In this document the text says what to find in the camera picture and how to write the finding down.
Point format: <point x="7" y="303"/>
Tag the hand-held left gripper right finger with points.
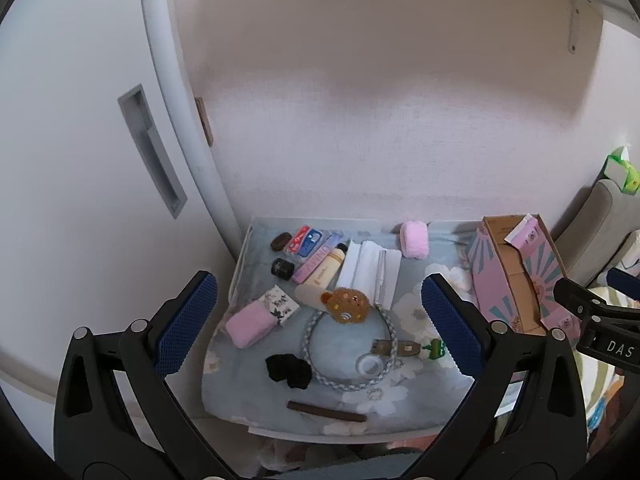
<point x="450" y="325"/>

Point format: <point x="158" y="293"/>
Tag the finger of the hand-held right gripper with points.
<point x="575" y="296"/>
<point x="625" y="276"/>

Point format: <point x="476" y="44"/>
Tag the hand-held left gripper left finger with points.
<point x="187" y="320"/>

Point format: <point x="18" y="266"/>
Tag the green frog clip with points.
<point x="435" y="350"/>

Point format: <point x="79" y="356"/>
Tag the pink fluffy pad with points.
<point x="415" y="240"/>
<point x="248" y="325"/>

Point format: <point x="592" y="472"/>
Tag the pink printed cardboard box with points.
<point x="515" y="280"/>

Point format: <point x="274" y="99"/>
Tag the white patterned small box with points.
<point x="280" y="305"/>

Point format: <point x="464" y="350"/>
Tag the white cloth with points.
<point x="367" y="270"/>

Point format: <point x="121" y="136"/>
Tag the small black jar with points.
<point x="282" y="268"/>

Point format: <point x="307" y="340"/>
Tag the black scrunchie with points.
<point x="295" y="372"/>

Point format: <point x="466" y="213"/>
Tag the cream lotion bottle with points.
<point x="326" y="267"/>

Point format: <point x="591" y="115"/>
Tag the red and blue packet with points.
<point x="304" y="241"/>

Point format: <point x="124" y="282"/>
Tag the brown stick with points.
<point x="325" y="411"/>

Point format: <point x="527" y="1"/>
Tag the striped floral blanket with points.
<point x="602" y="395"/>

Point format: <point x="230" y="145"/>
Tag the grey cushion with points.
<point x="595" y="230"/>

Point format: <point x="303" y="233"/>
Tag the green tissue box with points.
<point x="625" y="170"/>

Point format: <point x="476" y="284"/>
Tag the floral blue mat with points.
<point x="340" y="352"/>

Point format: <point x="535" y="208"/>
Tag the white sliding door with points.
<point x="75" y="160"/>

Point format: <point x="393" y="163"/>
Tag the small wooden wall plate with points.
<point x="205" y="120"/>

